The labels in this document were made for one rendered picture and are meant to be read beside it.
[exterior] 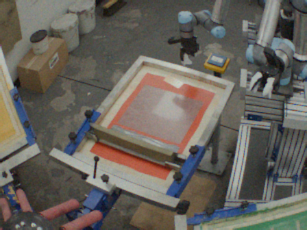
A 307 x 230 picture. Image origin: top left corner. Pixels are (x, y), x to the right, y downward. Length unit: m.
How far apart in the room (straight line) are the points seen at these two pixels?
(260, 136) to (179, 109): 1.04
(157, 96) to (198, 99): 0.21
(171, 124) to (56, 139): 1.55
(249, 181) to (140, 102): 1.01
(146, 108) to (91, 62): 1.95
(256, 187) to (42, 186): 1.65
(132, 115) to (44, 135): 1.50
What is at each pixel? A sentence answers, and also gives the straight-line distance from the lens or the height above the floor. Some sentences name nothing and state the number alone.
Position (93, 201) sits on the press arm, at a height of 1.04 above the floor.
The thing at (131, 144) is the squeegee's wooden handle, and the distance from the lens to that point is 2.05.
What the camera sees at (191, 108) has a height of 0.96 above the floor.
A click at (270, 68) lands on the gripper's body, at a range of 1.45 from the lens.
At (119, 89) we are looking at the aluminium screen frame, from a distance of 2.39.
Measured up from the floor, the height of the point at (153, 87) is 0.96.
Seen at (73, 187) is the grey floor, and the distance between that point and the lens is 3.25.
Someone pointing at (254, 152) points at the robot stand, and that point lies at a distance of 3.08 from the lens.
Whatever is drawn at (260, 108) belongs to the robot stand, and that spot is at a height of 1.09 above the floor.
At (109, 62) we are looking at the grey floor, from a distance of 4.14.
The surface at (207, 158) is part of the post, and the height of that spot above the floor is 0.01.
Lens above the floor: 2.61
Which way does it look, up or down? 46 degrees down
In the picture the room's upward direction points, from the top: 6 degrees counter-clockwise
